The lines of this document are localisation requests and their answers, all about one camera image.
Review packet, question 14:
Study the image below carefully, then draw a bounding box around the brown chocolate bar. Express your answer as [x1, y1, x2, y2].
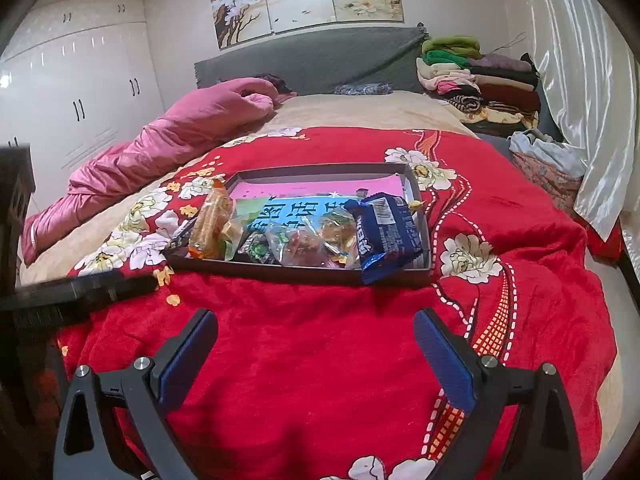
[164, 220, 201, 253]

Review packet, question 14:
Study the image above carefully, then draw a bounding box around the white satin curtain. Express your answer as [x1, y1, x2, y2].
[520, 0, 640, 241]

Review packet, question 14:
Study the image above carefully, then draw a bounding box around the black and green pea packet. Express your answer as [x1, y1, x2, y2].
[236, 240, 280, 266]

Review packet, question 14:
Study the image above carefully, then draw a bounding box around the dark patterned pillow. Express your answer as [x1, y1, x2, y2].
[334, 82, 393, 97]

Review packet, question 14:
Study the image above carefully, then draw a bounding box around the clear pastry packet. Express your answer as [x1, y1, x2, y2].
[315, 209, 360, 268]

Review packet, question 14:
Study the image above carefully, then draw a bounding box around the stack of folded clothes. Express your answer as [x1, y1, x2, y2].
[416, 35, 543, 133]

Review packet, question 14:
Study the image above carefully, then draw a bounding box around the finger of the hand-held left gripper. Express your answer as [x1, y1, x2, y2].
[70, 272, 160, 307]

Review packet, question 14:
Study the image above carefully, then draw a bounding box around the white wardrobe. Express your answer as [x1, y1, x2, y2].
[0, 0, 166, 201]

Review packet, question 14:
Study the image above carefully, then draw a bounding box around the pink floral cloth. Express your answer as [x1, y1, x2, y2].
[512, 152, 586, 213]

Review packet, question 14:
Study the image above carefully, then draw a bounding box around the grey shallow cardboard box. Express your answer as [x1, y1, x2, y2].
[164, 162, 433, 288]

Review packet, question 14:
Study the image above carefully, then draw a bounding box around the grey headboard cover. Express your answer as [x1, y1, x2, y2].
[194, 25, 431, 98]

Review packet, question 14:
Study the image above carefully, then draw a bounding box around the light crumpled cloth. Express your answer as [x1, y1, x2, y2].
[509, 129, 588, 181]

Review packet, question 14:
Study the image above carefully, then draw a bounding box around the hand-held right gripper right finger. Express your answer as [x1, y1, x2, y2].
[412, 307, 586, 480]

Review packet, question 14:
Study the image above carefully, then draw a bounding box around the pink and blue book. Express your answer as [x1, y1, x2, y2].
[227, 175, 416, 261]

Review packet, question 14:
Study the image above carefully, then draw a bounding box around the dark wooden cabinet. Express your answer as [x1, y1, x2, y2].
[0, 142, 37, 291]

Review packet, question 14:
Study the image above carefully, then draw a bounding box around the clear packet green label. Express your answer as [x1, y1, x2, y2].
[264, 224, 323, 267]

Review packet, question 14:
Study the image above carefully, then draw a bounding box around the blue cookie packet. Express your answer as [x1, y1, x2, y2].
[344, 192, 425, 287]

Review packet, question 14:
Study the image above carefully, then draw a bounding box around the red floral blanket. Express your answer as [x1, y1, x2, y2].
[55, 127, 626, 480]

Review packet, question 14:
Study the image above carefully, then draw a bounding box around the dark purple cloth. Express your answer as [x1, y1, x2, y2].
[250, 74, 297, 103]

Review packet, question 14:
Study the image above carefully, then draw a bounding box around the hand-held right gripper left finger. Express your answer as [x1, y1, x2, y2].
[52, 308, 219, 480]

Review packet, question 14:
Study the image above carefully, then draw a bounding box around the pale green candy packet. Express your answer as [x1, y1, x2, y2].
[220, 197, 273, 261]

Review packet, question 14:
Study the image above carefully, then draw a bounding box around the orange snack packet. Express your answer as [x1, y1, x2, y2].
[188, 179, 237, 261]

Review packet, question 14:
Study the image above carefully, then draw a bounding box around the pink quilt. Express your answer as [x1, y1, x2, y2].
[20, 77, 281, 266]

